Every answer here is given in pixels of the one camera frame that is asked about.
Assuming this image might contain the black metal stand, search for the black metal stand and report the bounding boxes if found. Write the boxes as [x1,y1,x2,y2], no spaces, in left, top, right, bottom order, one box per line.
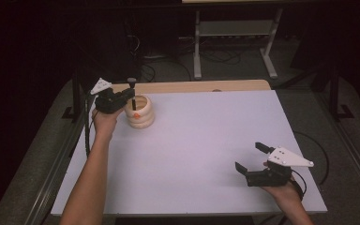
[61,69,83,123]
[312,62,355,122]

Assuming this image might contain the white metal stand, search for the white metal stand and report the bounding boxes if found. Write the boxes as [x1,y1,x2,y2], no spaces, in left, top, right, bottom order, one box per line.
[192,8,284,80]

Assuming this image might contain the person's right hand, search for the person's right hand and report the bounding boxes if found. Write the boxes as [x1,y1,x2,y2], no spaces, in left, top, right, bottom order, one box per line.
[260,160,304,205]

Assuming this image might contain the cream ribbed brush holder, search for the cream ribbed brush holder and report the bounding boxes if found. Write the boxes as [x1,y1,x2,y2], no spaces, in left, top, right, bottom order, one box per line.
[124,94,156,129]

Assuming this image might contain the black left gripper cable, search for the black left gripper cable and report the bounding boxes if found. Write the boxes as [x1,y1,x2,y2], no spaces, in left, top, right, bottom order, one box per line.
[83,93,98,158]

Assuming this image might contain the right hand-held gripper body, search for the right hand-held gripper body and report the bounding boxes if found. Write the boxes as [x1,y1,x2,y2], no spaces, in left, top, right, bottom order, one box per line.
[245,145,315,188]

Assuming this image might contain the black makeup brush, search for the black makeup brush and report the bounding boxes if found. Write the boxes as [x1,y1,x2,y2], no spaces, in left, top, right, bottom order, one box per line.
[127,77,138,112]

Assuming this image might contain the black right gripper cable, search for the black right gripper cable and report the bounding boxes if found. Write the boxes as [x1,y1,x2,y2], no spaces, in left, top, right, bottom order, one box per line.
[290,130,330,201]

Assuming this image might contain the person's left hand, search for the person's left hand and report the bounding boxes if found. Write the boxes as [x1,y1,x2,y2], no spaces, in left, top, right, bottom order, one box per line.
[91,106,125,143]

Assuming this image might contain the metal floor rail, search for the metal floor rail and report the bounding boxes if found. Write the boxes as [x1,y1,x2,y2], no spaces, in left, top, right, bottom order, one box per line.
[24,93,96,225]
[313,92,360,200]

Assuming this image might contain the white table board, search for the white table board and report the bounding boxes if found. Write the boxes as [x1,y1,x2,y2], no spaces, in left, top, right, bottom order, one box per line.
[50,90,328,218]

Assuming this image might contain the wooden table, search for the wooden table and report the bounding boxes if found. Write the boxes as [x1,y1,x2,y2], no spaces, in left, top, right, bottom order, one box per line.
[111,79,272,96]

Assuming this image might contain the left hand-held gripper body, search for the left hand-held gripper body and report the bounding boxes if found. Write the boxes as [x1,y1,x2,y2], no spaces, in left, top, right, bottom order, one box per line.
[89,78,129,114]

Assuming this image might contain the black floor cables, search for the black floor cables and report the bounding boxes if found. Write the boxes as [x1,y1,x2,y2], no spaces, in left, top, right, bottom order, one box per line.
[139,46,242,83]

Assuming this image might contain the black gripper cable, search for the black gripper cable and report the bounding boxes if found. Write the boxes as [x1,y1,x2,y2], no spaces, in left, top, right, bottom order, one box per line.
[290,130,330,201]
[83,93,98,158]

